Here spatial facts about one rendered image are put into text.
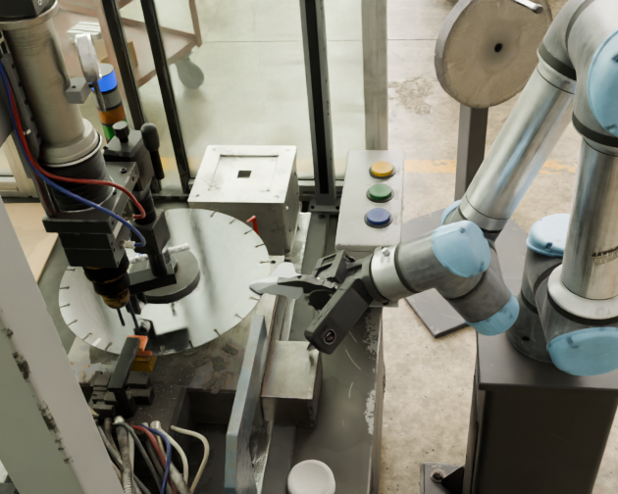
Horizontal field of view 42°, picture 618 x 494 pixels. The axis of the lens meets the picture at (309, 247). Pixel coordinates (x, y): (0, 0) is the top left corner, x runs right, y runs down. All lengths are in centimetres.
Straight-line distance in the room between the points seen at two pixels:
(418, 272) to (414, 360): 128
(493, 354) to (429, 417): 86
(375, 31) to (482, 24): 64
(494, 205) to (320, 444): 45
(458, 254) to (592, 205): 17
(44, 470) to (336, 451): 86
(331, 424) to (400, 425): 93
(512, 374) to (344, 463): 32
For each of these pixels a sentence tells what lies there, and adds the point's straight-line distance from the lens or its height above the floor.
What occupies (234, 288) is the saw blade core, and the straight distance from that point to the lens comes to 123.
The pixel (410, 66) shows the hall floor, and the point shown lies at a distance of 369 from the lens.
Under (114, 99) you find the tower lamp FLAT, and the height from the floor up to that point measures 111.
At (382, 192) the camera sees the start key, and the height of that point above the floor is 91.
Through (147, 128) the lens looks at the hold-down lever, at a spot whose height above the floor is 128.
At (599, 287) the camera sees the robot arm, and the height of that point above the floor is 103.
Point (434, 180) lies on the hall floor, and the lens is 298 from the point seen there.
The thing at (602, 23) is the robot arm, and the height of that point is 138.
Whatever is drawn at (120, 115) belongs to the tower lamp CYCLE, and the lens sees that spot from 143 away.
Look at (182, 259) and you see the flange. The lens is 128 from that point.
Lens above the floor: 180
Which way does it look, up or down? 42 degrees down
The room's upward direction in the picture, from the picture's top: 6 degrees counter-clockwise
